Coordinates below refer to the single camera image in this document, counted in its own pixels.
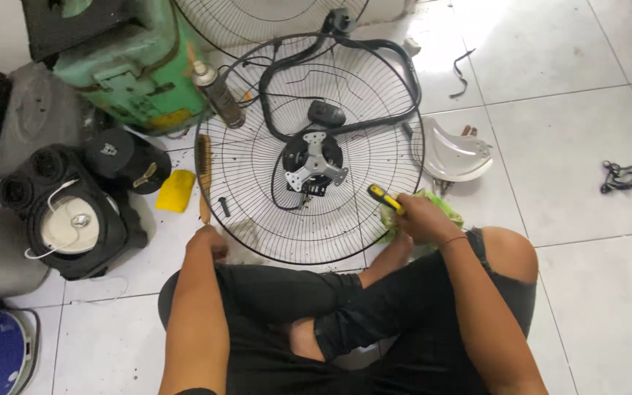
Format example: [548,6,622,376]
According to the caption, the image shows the person's left hand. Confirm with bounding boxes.
[185,224,229,263]

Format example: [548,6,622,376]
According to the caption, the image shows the person's right hand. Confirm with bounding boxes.
[392,192,463,245]

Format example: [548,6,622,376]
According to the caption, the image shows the yellow black handled screwdriver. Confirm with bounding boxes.
[367,184,406,216]

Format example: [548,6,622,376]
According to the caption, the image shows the green cloth rag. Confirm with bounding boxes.
[377,189,465,254]

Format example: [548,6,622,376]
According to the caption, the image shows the yellow sponge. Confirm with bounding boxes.
[155,169,196,214]

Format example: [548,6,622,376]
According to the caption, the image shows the white fan blade piece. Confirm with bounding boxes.
[414,116,494,183]

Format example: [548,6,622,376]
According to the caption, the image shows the person's black trousers legs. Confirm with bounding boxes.
[158,227,537,395]

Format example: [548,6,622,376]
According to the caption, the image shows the black cap with emblem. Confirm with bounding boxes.
[84,128,172,195]

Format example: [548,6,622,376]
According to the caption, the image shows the black tubular fan stand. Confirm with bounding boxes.
[259,33,422,143]

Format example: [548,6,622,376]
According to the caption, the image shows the black speaker box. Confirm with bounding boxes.
[0,144,149,282]

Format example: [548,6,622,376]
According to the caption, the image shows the spray lubricant can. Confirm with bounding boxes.
[192,60,247,129]

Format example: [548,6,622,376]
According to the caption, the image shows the green metal machine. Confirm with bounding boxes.
[53,0,212,136]

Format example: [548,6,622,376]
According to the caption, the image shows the grey metal casing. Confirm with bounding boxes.
[0,62,97,176]

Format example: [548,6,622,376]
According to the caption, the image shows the wooden wire brush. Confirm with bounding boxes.
[196,134,213,226]

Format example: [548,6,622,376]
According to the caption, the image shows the black wire fan grille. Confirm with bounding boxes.
[194,33,426,266]

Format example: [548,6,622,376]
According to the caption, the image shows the black fan motor with bracket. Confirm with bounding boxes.
[281,131,350,198]

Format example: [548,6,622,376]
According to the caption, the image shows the black fan switch box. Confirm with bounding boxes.
[308,100,347,128]

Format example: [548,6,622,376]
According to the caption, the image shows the black cable scrap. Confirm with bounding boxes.
[449,48,476,100]

